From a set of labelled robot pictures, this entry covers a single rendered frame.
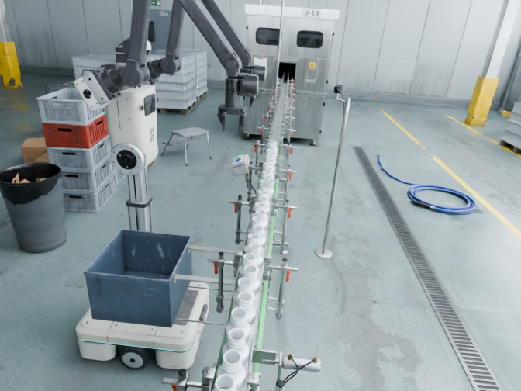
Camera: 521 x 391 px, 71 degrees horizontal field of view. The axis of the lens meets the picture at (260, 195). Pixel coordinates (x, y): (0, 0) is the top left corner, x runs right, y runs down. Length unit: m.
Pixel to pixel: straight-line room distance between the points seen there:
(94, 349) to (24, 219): 1.39
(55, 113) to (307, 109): 3.88
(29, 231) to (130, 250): 1.76
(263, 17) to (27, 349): 5.14
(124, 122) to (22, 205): 1.71
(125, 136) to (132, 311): 0.76
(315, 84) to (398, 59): 6.14
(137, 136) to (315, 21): 4.71
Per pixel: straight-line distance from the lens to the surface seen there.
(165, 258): 1.69
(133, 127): 1.73
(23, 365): 2.58
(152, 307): 1.45
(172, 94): 8.14
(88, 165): 3.81
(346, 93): 11.84
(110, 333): 2.23
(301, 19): 6.12
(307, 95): 6.16
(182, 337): 2.12
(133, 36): 1.51
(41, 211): 3.30
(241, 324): 0.90
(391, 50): 11.98
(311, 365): 0.94
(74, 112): 3.70
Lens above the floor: 1.77
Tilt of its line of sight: 25 degrees down
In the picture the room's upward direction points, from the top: 4 degrees clockwise
